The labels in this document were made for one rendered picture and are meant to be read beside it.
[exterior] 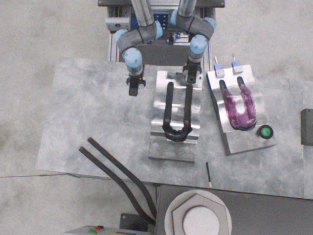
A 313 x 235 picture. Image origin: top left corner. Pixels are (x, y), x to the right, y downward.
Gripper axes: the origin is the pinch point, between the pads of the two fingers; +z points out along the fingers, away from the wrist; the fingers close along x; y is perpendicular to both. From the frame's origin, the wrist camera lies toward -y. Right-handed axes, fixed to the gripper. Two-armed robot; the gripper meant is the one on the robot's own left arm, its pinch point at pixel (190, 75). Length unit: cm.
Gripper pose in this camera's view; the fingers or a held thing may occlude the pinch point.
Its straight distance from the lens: 181.5
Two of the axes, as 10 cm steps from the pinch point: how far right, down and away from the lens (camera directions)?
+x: -9.9, -1.0, 0.3
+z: 0.1, 2.6, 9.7
